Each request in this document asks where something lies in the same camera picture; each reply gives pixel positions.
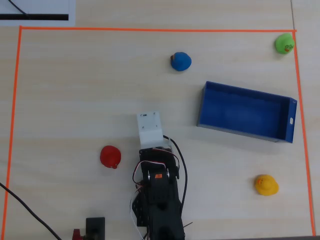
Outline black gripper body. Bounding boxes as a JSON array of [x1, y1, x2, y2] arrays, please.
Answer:
[[139, 146, 175, 161]]

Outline red rubber duck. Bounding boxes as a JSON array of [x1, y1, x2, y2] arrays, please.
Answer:
[[99, 145, 122, 170]]

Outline blue rubber duck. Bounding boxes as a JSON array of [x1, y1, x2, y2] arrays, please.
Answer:
[[170, 51, 193, 72]]

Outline blue plastic box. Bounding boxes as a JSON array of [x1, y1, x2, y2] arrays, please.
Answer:
[[196, 80, 298, 144]]

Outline yellow rubber duck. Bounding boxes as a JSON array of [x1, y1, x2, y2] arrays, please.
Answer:
[[254, 174, 280, 196]]

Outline green rubber duck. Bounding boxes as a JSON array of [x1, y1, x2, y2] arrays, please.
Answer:
[[274, 33, 296, 55]]

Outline black clamp stand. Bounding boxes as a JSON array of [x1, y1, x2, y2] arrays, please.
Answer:
[[84, 216, 106, 240]]

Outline orange tape strip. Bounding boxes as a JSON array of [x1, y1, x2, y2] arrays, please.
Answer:
[[292, 31, 316, 237], [0, 25, 23, 240], [19, 25, 298, 33]]

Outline white paper with black bar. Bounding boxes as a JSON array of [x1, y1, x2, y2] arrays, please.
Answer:
[[0, 0, 76, 27]]

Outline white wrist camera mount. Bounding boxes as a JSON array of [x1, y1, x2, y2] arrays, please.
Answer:
[[136, 110, 173, 152]]

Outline black camera cable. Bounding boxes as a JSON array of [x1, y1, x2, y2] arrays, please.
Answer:
[[162, 134, 188, 209]]

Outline long black cable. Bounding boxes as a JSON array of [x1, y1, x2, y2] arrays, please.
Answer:
[[0, 181, 63, 240]]

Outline thin black cable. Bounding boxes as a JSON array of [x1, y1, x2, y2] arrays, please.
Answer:
[[8, 0, 31, 20]]

